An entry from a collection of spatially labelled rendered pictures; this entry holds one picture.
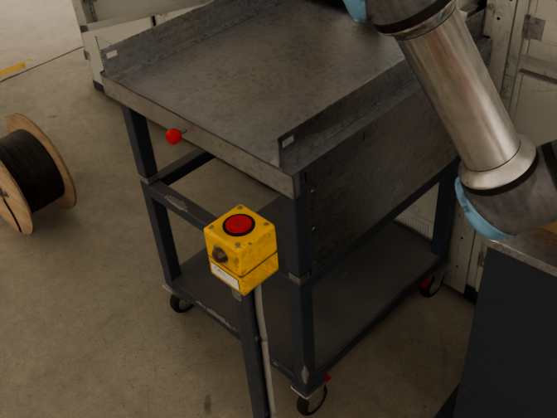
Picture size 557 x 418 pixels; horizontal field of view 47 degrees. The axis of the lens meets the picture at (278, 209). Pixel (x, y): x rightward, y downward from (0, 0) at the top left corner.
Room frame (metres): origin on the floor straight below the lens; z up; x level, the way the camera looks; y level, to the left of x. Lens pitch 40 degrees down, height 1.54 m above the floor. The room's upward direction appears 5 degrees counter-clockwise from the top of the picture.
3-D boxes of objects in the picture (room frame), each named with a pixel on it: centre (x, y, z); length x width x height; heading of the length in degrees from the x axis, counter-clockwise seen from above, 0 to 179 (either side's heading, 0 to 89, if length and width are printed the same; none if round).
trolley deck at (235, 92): (1.37, -0.07, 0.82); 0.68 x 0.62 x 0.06; 133
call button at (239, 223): (0.73, 0.06, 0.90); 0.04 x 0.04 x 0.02
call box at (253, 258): (0.73, 0.06, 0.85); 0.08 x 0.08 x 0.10; 43
